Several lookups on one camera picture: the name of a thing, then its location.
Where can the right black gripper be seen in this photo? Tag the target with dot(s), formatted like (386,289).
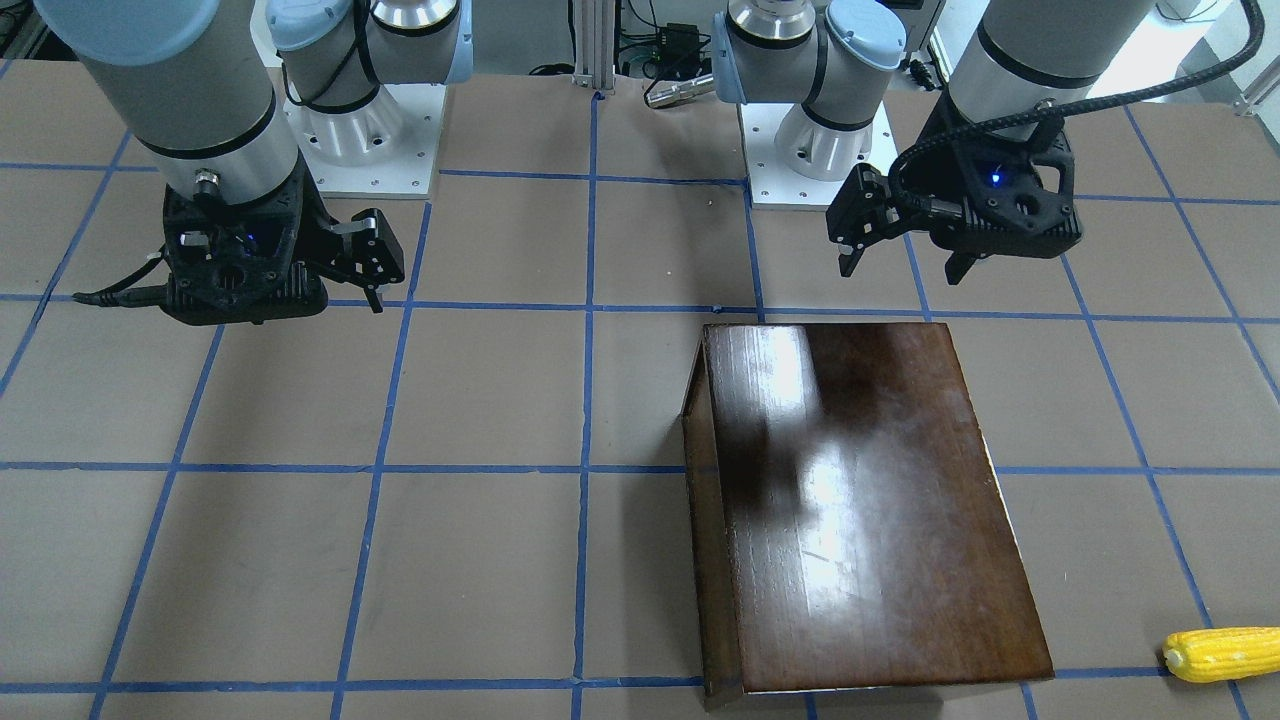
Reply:
(321,228)

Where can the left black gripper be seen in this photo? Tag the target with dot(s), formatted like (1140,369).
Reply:
(932,171)

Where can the yellow corn cob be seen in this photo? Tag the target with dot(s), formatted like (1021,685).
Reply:
(1222,654)

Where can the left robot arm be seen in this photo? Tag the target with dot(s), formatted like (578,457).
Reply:
(1025,63)

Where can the dark wooden drawer cabinet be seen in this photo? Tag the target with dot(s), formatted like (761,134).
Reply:
(849,534)

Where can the silver flashlight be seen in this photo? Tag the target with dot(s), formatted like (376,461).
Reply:
(680,92)

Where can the black power adapter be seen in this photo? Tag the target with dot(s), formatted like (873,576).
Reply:
(677,42)

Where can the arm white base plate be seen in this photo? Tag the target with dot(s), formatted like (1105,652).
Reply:
(794,164)
(386,150)

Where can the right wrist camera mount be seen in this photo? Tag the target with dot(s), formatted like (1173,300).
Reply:
(239,265)

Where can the aluminium frame post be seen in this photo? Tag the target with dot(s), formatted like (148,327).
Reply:
(594,35)

